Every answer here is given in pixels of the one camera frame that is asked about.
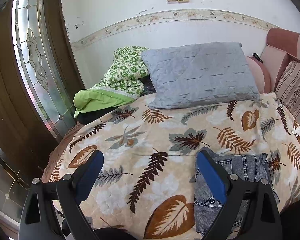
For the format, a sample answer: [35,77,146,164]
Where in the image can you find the floral wallpaper border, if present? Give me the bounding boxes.
[70,9,280,52]

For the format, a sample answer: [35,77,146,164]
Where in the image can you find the striped floral cushion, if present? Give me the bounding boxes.
[275,60,300,135]

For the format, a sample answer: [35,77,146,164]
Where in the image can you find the wooden door with glass panel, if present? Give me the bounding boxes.
[0,0,84,180]

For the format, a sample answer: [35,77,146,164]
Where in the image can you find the leaf-print beige blanket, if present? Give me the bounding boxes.
[41,92,300,240]

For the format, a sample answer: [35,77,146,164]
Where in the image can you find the green patterned quilt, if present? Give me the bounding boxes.
[74,46,150,118]

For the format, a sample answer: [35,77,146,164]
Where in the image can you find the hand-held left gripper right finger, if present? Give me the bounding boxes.
[196,150,283,240]

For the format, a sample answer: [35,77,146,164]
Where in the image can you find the grey quilted pillow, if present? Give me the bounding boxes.
[141,42,261,110]

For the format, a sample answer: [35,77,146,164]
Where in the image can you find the pink and red sofa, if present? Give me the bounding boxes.
[245,28,300,120]

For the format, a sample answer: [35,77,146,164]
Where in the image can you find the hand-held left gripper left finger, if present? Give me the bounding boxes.
[19,150,104,240]

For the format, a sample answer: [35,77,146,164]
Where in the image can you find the grey-blue denim pants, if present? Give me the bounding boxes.
[194,147,280,237]

